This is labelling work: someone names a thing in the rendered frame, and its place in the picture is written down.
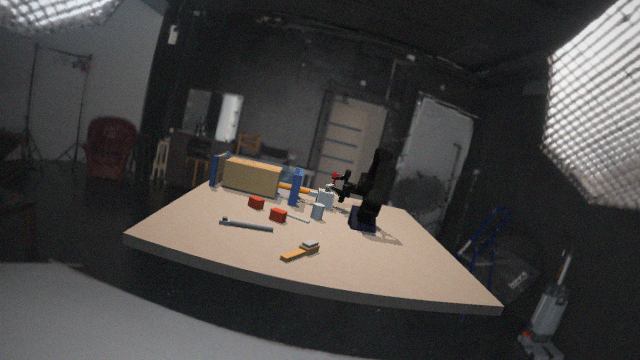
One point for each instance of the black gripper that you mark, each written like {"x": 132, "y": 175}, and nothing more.
{"x": 344, "y": 177}

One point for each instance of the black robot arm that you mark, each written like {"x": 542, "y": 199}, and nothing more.
{"x": 372, "y": 196}

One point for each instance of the small red block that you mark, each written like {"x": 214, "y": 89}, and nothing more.
{"x": 278, "y": 215}
{"x": 256, "y": 202}

